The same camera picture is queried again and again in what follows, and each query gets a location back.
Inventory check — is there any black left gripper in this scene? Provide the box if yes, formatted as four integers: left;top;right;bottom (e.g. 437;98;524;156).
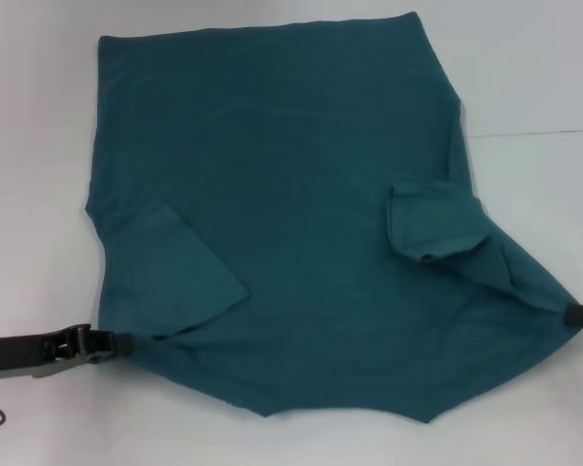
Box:
0;323;136;384

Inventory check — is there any blue-green t-shirt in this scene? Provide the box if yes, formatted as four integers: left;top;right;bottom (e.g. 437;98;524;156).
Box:
83;11;583;426

